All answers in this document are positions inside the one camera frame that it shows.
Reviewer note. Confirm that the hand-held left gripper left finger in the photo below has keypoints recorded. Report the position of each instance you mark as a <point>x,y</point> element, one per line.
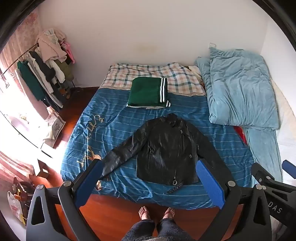
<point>89,183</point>

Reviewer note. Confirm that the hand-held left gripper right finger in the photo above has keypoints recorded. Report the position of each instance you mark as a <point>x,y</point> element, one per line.
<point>210,183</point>

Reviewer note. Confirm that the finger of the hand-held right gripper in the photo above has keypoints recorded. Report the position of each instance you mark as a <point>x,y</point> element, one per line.
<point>261,173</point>
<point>289,168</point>

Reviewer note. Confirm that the black leather jacket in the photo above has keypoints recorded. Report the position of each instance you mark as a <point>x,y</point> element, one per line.
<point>161,148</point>

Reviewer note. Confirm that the metal clothes rack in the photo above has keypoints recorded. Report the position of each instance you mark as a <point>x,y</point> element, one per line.
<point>25,52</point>

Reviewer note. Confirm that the red cloth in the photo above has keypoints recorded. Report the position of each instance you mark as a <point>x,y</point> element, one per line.
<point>241,134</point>

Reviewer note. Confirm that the white quilted mattress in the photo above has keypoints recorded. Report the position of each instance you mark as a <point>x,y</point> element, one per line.
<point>286,120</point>

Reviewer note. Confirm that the cardboard box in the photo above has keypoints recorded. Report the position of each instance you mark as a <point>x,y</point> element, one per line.
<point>42,170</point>

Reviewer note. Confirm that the person's right foot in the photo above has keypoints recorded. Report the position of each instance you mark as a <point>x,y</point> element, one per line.
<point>169,213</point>

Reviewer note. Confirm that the person's foot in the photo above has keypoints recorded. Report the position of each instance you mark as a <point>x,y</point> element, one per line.
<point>145,213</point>
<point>169,213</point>

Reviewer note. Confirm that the person's right leg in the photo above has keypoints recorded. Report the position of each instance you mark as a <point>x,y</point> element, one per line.
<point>172,230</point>

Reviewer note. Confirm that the person's leg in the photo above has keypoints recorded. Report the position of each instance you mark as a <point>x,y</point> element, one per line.
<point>172,230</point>
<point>138,231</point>

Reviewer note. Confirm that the person's left foot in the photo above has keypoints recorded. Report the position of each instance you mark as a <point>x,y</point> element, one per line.
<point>145,213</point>

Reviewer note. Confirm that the blue striped bed sheet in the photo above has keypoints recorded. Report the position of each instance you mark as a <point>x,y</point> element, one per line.
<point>115,125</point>

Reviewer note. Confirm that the printed paper bag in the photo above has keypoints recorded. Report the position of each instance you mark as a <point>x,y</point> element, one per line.
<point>56,125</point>

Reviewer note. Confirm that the person's left leg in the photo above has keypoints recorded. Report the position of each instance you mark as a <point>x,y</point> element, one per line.
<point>138,231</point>

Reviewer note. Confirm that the white plastic bag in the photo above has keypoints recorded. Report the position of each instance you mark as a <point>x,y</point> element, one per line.
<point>16,206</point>

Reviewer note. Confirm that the light blue duvet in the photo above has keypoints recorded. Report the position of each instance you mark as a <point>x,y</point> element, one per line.
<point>238,92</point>

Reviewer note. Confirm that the folded green striped garment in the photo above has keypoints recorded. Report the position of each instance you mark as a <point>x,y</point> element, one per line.
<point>143,92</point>

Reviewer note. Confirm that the plaid blanket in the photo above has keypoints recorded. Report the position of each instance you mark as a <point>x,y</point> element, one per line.
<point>180,78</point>

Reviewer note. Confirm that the olive puffer jacket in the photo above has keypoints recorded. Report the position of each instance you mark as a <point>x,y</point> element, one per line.
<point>67,70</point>

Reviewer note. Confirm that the cream cloth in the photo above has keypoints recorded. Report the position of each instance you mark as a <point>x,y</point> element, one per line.
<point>195,69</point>

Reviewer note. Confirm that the white hanging garment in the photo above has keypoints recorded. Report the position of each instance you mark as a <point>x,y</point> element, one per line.
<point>59,71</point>

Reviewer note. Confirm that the dark green hanging garment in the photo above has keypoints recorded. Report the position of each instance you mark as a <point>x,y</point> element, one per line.
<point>29,76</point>

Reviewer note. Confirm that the black hanging garment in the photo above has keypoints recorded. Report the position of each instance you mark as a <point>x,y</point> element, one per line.
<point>44,67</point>

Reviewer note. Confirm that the pink plush item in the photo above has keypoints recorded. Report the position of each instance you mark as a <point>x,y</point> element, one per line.
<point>69,53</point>

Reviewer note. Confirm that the pink fleece garment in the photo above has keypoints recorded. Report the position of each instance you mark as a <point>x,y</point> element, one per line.
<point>49,48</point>

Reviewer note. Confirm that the pink floral curtain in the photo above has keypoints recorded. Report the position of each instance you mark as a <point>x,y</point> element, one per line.
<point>25,30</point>

